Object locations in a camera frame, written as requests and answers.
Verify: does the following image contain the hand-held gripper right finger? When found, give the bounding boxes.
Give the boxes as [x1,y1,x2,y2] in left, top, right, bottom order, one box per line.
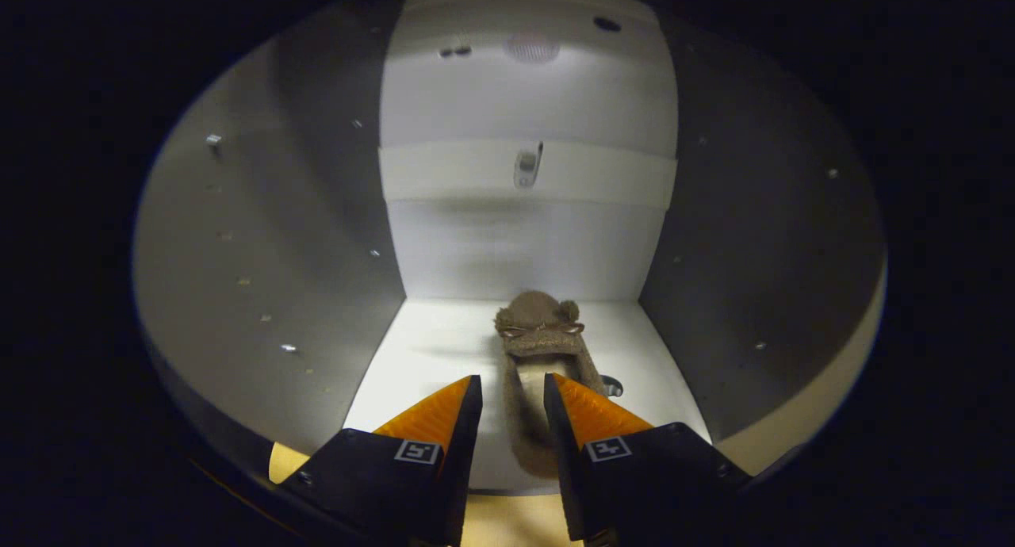
[543,373,754,544]

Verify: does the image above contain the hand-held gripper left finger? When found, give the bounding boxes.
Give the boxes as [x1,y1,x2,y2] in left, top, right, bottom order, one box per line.
[278,374,484,547]

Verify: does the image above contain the brown fuzzy shoe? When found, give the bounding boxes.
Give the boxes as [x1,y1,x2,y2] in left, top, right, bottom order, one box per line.
[494,290,607,479]

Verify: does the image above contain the grey shoe cabinet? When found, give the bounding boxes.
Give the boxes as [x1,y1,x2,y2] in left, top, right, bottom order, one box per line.
[131,0,889,500]

